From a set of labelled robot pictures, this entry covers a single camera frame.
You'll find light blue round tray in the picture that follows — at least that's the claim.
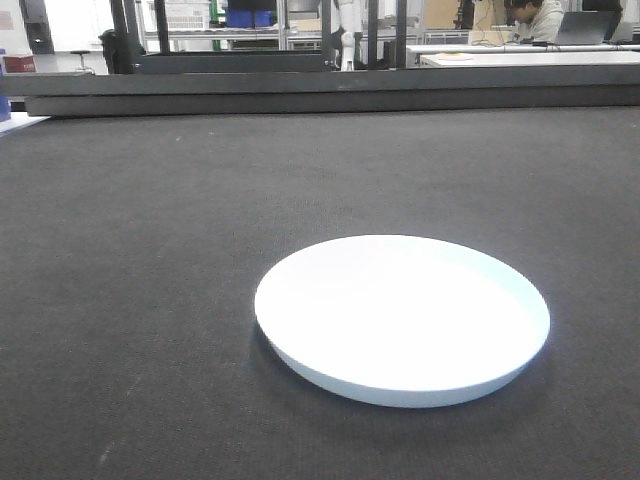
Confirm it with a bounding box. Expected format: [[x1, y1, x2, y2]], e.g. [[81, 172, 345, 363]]
[[254, 235, 551, 408]]

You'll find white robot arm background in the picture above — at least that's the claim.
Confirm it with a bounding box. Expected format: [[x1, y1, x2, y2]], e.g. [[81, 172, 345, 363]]
[[330, 0, 362, 72]]

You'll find black round stool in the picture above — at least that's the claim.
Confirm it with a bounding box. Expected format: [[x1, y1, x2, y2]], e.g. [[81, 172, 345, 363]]
[[70, 49, 95, 75]]

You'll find seated person in hoodie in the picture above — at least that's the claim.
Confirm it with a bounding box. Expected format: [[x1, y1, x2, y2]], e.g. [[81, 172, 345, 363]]
[[504, 0, 564, 43]]

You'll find open grey laptop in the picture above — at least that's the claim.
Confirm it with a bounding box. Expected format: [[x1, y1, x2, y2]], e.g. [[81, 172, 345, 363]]
[[554, 11, 619, 46]]

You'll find white background desk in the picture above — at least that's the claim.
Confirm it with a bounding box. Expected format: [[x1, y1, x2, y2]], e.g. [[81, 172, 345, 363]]
[[406, 44, 639, 68]]

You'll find red cardboard box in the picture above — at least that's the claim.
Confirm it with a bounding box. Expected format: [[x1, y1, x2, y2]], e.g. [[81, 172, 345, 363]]
[[3, 55, 37, 74]]

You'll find black metal frame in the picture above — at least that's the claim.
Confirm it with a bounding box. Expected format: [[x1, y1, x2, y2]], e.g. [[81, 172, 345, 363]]
[[1, 1, 639, 117]]

